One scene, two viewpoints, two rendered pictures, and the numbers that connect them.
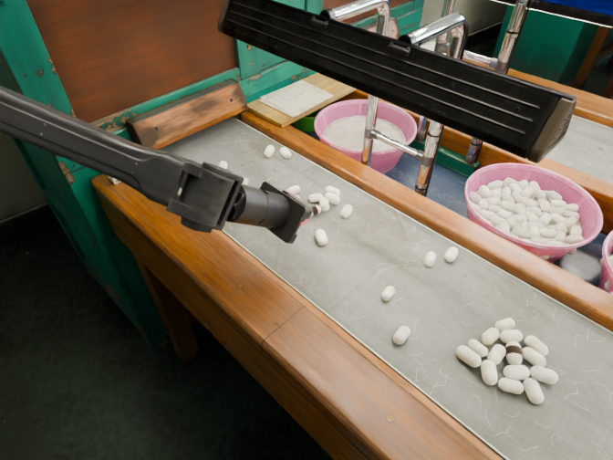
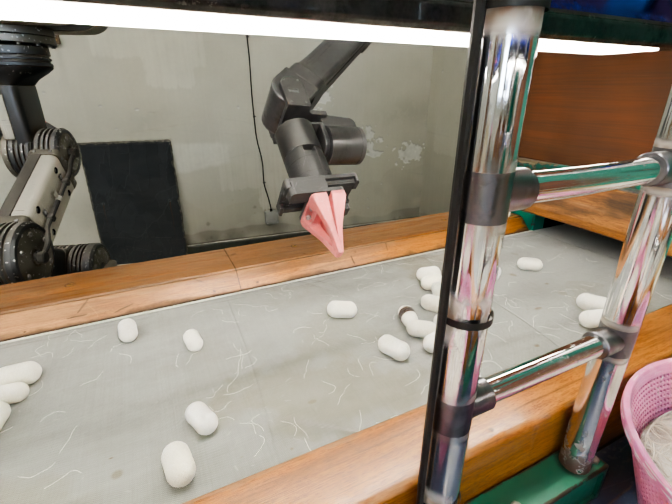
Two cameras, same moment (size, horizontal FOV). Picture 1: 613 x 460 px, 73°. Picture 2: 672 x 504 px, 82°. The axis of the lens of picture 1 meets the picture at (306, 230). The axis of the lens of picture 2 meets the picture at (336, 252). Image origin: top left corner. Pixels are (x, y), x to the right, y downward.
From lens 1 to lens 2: 0.88 m
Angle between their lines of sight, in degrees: 87
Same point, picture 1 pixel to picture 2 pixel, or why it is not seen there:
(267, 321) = (239, 251)
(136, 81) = (586, 138)
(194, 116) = (602, 209)
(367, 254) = (286, 352)
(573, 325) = not seen: outside the picture
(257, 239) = (371, 275)
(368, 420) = (88, 275)
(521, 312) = not seen: outside the picture
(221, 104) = not seen: hidden behind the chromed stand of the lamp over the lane
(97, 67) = (556, 105)
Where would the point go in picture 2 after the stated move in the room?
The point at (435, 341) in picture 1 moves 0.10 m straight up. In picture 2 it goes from (82, 365) to (55, 278)
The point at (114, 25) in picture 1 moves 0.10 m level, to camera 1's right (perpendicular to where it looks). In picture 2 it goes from (599, 62) to (617, 58)
